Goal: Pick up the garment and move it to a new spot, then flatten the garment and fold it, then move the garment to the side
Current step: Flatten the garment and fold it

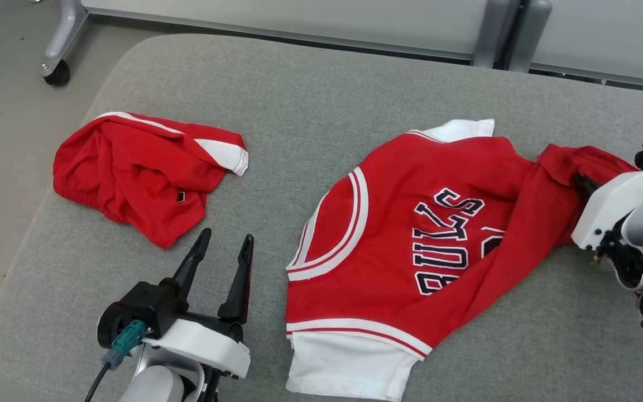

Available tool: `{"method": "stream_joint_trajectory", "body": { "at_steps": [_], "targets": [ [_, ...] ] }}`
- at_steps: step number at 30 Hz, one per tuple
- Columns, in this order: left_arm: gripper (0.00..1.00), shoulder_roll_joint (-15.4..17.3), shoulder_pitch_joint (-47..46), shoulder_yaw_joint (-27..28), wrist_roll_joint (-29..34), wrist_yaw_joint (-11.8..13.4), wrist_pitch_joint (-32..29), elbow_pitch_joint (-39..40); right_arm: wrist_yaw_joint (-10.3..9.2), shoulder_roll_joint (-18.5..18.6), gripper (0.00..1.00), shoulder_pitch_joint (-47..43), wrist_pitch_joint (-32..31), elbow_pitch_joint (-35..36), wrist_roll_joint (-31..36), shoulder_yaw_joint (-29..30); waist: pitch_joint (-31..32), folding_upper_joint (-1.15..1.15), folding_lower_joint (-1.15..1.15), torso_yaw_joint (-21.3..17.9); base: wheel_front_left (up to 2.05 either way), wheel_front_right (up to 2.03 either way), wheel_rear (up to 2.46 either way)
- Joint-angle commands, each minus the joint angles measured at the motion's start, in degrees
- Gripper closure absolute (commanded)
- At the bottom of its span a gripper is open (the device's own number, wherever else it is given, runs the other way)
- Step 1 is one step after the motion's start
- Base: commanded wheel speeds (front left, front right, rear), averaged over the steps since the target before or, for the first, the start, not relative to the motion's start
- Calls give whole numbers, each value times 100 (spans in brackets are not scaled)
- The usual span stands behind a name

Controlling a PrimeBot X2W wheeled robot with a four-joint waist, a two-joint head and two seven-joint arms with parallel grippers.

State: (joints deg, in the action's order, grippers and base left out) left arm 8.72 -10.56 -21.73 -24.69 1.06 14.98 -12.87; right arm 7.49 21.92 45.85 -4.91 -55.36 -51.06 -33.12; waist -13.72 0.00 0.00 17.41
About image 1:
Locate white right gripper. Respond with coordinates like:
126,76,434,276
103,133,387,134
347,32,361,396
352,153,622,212
572,170,643,252

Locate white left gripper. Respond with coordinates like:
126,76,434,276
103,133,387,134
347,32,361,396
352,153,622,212
143,228,255,379

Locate red shorts with white stripe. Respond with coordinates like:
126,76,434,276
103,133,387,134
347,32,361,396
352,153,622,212
52,112,249,249

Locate red Bulls jersey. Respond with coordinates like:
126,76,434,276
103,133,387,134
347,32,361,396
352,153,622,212
285,118,640,401

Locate white partition panel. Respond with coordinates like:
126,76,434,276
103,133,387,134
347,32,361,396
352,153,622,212
531,0,643,93
81,0,501,61

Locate black caster wheel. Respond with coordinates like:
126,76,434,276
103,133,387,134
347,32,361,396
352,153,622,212
44,60,71,86

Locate grey partition leg with foot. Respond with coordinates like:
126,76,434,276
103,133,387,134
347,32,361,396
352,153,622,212
41,0,89,76

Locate teal connector with black cable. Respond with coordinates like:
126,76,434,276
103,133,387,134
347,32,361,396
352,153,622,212
84,319,148,402

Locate grey partition post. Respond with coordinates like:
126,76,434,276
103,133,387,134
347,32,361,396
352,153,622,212
508,0,552,73
472,0,520,69

